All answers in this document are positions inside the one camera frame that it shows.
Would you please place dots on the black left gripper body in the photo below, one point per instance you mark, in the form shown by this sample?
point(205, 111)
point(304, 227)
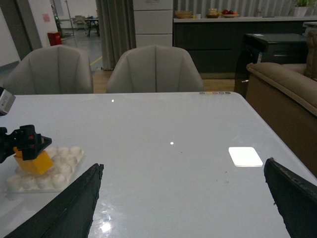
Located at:
point(25, 139)

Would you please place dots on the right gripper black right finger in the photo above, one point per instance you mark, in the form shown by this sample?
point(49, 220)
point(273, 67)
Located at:
point(295, 197)

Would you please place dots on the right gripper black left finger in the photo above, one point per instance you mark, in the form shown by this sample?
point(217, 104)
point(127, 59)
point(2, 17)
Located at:
point(70, 214)

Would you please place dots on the yellow toy block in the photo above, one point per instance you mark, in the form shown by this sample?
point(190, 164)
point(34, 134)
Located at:
point(38, 165)

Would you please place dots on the left grey armchair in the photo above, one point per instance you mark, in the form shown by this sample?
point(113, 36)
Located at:
point(57, 69)

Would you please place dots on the grey armchair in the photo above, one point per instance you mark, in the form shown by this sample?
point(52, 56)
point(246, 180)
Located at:
point(155, 69)
point(57, 69)

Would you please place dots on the beige sofa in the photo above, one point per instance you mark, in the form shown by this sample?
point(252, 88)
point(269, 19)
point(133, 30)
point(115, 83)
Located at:
point(285, 96)

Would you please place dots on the red bin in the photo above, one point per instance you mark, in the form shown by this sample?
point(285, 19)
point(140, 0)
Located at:
point(54, 38)

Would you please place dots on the right grey armchair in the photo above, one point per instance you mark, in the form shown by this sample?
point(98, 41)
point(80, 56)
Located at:
point(155, 69)

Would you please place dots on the grey curtain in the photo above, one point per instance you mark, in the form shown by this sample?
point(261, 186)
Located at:
point(117, 29)

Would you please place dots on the dark kitchen counter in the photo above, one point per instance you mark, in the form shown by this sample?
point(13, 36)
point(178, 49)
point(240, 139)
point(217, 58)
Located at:
point(214, 44)

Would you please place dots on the white drawer cabinet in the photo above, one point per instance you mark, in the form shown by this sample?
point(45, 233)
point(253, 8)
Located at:
point(153, 20)

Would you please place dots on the potted plant white pot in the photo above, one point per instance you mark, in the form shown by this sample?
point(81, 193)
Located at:
point(300, 7)

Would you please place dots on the fruit bowl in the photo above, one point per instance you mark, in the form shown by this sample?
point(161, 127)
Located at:
point(229, 13)

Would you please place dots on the wicker basket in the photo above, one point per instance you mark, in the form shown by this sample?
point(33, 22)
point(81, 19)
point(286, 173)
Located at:
point(183, 14)

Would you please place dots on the white studded base plate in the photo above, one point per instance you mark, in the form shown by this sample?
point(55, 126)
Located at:
point(65, 160)

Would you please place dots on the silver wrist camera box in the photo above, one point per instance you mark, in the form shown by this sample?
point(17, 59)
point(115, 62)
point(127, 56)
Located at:
point(6, 101)

